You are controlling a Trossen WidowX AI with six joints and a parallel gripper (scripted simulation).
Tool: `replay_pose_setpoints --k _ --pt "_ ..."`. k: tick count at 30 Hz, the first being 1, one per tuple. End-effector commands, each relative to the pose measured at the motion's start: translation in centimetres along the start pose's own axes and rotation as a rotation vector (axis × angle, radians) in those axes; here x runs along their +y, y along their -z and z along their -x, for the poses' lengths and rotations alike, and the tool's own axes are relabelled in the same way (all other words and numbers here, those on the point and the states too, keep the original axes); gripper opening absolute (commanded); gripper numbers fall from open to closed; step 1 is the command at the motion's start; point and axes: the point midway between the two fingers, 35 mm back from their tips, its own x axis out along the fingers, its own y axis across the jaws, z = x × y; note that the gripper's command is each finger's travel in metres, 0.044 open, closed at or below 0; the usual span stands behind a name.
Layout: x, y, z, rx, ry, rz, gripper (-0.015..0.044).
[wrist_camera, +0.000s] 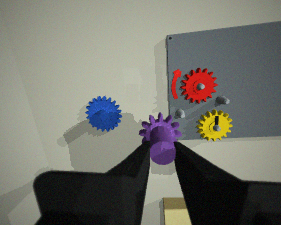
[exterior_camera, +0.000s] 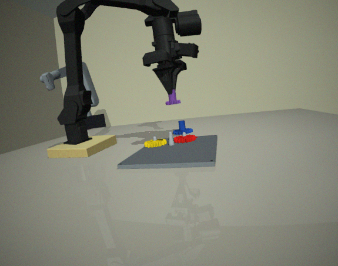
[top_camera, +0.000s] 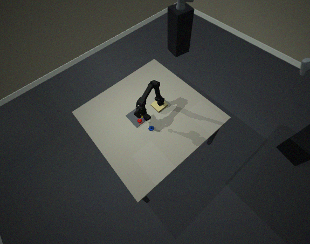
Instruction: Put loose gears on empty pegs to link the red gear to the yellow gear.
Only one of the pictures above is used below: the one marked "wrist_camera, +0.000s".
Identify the yellow gear with black stripe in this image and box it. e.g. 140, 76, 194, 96
196, 109, 233, 142

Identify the purple gear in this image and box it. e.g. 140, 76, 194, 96
139, 112, 182, 165

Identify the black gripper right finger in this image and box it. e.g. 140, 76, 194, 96
174, 142, 281, 225

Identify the red gear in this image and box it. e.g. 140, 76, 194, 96
180, 68, 218, 104

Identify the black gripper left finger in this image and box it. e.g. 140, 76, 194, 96
33, 141, 150, 225

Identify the blue gear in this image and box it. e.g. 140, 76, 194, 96
85, 96, 122, 132

